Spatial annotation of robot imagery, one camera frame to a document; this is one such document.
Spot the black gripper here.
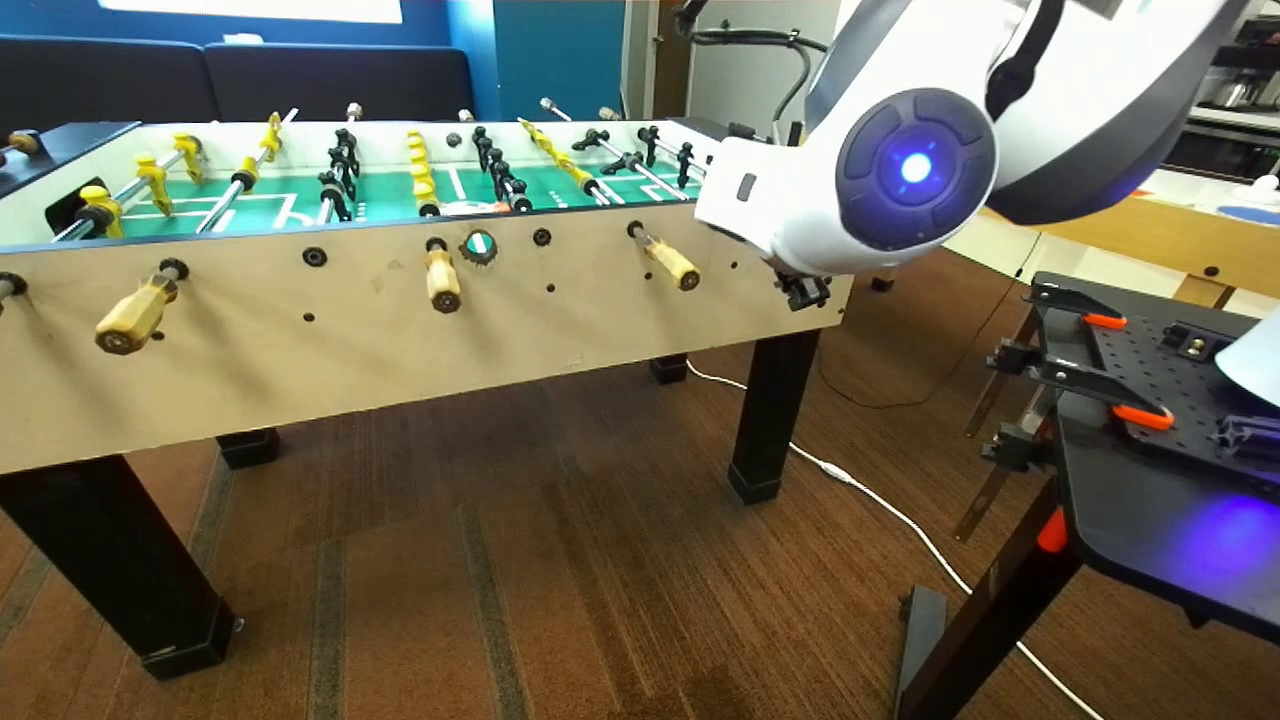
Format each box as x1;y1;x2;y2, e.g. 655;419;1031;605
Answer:
768;261;839;316

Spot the yellow cylindrical handle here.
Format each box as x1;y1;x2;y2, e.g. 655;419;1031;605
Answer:
521;93;705;294

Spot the foosball rod with black players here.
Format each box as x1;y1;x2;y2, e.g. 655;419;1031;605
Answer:
630;119;712;190
312;101;370;226
566;103;673;185
452;110;537;218

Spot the foosball rod with yellow players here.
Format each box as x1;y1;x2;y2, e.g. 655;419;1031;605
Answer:
399;123;466;320
93;103;302;360
0;128;216;307

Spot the narrow brown door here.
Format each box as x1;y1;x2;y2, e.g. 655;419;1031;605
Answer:
653;0;699;123

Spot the black clamp with orange tip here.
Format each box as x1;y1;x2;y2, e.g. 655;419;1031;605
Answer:
982;363;1185;477
987;282;1134;378

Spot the wooden table with white top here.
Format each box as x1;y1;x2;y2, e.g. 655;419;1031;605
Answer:
944;163;1280;302

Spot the black perforated robot mounting table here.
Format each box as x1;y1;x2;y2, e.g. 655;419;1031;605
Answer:
896;273;1280;720

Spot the white shelf rack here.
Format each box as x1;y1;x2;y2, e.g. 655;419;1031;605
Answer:
1172;36;1280;175

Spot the foosball table beige cabinet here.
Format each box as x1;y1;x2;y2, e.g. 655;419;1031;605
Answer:
0;110;854;685

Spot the dark blue sofa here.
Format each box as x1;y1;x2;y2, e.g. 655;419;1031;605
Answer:
0;36;475;133

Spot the bright white screen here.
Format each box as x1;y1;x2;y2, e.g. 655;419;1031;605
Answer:
97;0;404;29

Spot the white floor cable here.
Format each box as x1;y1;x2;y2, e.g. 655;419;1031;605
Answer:
685;360;1113;720

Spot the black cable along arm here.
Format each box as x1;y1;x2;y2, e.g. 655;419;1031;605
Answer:
662;0;1070;143

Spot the small black bracket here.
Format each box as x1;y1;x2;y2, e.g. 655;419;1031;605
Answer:
1157;320;1222;363

